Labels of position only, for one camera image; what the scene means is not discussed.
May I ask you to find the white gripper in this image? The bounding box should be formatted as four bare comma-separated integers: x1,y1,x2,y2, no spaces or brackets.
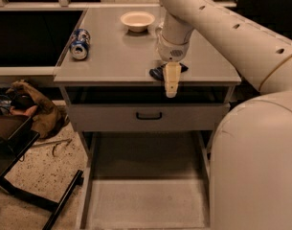
157,35,190,98

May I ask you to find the blue rxbar blueberry wrapper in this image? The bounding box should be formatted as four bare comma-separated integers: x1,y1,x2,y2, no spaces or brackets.
149,63,189,81

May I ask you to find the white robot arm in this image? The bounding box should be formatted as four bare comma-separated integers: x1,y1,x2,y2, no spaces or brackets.
158,0,292,230

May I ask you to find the grey closed top drawer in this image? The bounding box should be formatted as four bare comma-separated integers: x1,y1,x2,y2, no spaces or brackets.
67,104,230,132

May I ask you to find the grey drawer cabinet table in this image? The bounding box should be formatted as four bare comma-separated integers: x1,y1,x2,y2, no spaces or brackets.
55,6,240,230

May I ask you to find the white crushed soda can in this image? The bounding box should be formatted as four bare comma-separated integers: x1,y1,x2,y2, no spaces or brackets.
155,25,163,40

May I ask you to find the white paper bowl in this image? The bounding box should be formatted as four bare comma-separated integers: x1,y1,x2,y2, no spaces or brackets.
121,11,155,33

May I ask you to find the blue pepsi soda can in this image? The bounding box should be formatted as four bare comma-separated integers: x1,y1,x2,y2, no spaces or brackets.
69,29,90,60

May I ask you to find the brown cloth bag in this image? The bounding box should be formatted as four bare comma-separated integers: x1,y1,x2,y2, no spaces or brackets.
6,80,64,139

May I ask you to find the black box on table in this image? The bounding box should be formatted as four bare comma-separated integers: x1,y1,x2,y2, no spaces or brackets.
0,115,33,152

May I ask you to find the black side table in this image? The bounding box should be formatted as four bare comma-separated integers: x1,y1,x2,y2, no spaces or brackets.
0,129,85,230

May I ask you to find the black drawer handle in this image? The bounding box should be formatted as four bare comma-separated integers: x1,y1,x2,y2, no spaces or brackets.
135,112,163,121

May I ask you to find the blue cable bundle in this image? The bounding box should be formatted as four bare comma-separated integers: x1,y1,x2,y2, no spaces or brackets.
0,81,17,114

